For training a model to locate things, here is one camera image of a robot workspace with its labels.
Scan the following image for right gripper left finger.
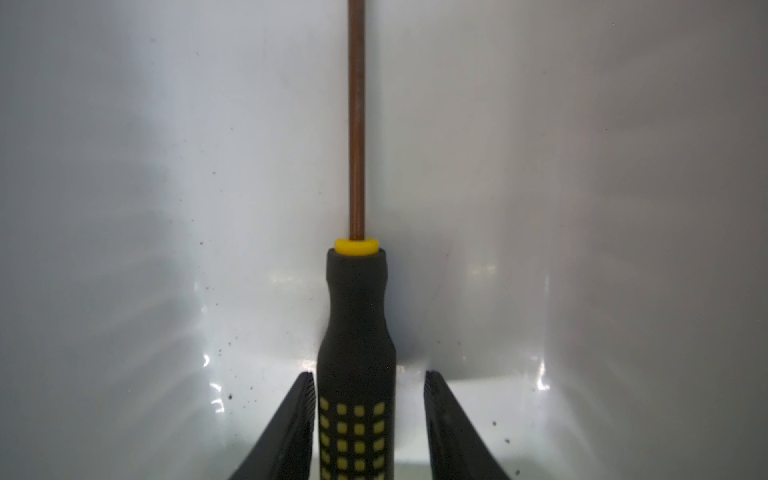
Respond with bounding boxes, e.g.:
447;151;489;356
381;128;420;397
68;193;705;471
230;372;316;480

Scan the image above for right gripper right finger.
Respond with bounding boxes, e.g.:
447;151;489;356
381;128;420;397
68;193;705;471
424;370;510;480

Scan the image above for black yellow screwdriver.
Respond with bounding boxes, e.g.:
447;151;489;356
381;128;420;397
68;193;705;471
316;1;397;479

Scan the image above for white plastic bin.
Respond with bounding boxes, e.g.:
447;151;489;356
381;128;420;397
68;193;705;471
1;1;767;479

